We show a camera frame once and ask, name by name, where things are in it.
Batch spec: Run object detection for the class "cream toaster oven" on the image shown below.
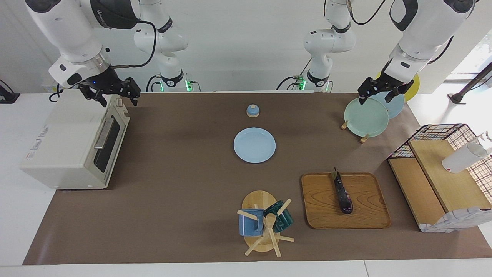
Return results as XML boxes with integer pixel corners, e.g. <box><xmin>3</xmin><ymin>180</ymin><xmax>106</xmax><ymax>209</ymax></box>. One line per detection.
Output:
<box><xmin>20</xmin><ymin>89</ymin><xmax>130</xmax><ymax>190</ymax></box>

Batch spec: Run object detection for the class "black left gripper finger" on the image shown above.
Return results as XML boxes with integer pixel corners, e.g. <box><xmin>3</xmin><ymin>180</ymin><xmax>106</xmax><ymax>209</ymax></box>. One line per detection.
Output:
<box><xmin>357</xmin><ymin>78</ymin><xmax>375</xmax><ymax>105</ymax></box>
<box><xmin>385</xmin><ymin>83</ymin><xmax>414</xmax><ymax>103</ymax></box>

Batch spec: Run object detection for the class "blue ceramic mug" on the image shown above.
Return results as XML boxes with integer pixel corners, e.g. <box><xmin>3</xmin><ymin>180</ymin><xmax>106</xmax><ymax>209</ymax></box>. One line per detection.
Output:
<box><xmin>238</xmin><ymin>209</ymin><xmax>265</xmax><ymax>237</ymax></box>

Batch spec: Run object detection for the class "black stand pole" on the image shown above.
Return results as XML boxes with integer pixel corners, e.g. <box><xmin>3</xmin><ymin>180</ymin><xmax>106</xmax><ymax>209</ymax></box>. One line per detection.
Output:
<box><xmin>448</xmin><ymin>62</ymin><xmax>492</xmax><ymax>104</ymax></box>

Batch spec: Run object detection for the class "pale green plate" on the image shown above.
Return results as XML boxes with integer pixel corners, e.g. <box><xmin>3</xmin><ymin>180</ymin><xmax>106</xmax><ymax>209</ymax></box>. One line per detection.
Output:
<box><xmin>344</xmin><ymin>97</ymin><xmax>389</xmax><ymax>138</ymax></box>

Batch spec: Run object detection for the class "black base cable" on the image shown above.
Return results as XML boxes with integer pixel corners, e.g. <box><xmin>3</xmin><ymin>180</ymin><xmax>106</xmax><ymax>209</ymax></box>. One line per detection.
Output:
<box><xmin>276</xmin><ymin>58</ymin><xmax>312</xmax><ymax>91</ymax></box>
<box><xmin>145</xmin><ymin>74</ymin><xmax>163</xmax><ymax>93</ymax></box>

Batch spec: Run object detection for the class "dark green ceramic mug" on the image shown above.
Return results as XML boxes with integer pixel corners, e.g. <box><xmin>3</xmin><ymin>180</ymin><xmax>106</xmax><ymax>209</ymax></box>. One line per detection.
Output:
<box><xmin>264</xmin><ymin>200</ymin><xmax>294</xmax><ymax>233</ymax></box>

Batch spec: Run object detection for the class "white bottle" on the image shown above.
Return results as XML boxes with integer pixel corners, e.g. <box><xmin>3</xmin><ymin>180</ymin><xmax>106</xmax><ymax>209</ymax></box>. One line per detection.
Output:
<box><xmin>442</xmin><ymin>132</ymin><xmax>492</xmax><ymax>174</ymax></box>

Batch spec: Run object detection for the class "brown table mat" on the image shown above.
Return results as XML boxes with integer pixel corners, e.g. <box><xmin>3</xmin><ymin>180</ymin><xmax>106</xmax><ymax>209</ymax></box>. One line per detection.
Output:
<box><xmin>22</xmin><ymin>92</ymin><xmax>492</xmax><ymax>265</ymax></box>

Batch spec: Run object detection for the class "light blue racked plate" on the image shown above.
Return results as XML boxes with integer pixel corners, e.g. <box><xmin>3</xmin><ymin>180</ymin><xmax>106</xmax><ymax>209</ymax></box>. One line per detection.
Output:
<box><xmin>371</xmin><ymin>92</ymin><xmax>405</xmax><ymax>120</ymax></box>

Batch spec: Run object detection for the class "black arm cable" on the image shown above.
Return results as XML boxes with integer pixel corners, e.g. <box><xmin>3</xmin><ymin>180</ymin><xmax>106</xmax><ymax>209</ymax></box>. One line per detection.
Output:
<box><xmin>347</xmin><ymin>0</ymin><xmax>455</xmax><ymax>65</ymax></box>
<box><xmin>111</xmin><ymin>19</ymin><xmax>159</xmax><ymax>70</ymax></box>

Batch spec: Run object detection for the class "wooden plate rack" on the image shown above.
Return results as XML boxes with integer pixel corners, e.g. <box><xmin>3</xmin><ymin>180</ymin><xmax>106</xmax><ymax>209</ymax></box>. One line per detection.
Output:
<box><xmin>341</xmin><ymin>120</ymin><xmax>369</xmax><ymax>144</ymax></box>

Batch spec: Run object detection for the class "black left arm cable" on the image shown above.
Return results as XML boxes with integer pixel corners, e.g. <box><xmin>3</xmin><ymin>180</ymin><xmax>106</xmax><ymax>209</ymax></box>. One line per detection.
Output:
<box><xmin>347</xmin><ymin>0</ymin><xmax>455</xmax><ymax>65</ymax></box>

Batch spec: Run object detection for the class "wooden serving tray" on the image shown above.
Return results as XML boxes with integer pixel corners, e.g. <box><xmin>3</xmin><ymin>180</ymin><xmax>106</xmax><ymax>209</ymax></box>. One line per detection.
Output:
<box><xmin>301</xmin><ymin>172</ymin><xmax>392</xmax><ymax>230</ymax></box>

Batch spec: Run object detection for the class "black left base cable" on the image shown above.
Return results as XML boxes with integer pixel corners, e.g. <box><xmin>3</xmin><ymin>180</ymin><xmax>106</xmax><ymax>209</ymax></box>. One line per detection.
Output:
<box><xmin>276</xmin><ymin>58</ymin><xmax>312</xmax><ymax>91</ymax></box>

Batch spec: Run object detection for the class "wooden mug tree stand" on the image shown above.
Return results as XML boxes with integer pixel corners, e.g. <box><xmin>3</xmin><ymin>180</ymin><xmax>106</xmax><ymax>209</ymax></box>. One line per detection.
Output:
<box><xmin>237</xmin><ymin>190</ymin><xmax>295</xmax><ymax>257</ymax></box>

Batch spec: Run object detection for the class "marble pattern cloth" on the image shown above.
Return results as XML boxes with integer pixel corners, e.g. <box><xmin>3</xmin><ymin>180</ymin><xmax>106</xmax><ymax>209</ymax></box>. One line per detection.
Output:
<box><xmin>420</xmin><ymin>207</ymin><xmax>492</xmax><ymax>233</ymax></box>

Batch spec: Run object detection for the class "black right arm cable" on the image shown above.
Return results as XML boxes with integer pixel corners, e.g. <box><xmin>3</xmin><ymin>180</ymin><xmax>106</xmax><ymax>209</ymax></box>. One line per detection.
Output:
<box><xmin>111</xmin><ymin>19</ymin><xmax>159</xmax><ymax>70</ymax></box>

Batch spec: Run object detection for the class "wooden shelf with wire basket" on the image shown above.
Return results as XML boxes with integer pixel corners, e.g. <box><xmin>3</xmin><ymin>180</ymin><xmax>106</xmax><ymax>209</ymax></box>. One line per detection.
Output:
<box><xmin>387</xmin><ymin>124</ymin><xmax>492</xmax><ymax>231</ymax></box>

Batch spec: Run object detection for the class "black right base cable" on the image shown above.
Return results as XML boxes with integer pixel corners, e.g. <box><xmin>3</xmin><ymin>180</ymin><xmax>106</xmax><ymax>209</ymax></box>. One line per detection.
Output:
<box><xmin>145</xmin><ymin>74</ymin><xmax>163</xmax><ymax>93</ymax></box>

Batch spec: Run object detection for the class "dark purple eggplant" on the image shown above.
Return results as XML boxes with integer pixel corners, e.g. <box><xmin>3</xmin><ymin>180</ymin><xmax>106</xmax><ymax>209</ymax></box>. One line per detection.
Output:
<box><xmin>331</xmin><ymin>167</ymin><xmax>353</xmax><ymax>215</ymax></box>

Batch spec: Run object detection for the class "black coiled power cable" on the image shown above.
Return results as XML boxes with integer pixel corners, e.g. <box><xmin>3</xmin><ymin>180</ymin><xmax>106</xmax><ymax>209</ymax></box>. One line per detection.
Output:
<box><xmin>49</xmin><ymin>83</ymin><xmax>65</xmax><ymax>102</ymax></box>

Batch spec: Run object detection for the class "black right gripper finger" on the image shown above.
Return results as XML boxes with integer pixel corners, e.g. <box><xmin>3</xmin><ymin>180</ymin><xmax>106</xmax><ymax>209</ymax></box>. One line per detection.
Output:
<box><xmin>122</xmin><ymin>78</ymin><xmax>141</xmax><ymax>107</ymax></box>
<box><xmin>79</xmin><ymin>85</ymin><xmax>108</xmax><ymax>108</ymax></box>

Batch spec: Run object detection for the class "black clamp mount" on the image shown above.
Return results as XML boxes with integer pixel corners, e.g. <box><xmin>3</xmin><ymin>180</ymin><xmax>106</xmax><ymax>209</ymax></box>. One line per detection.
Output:
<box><xmin>0</xmin><ymin>80</ymin><xmax>20</xmax><ymax>104</ymax></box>

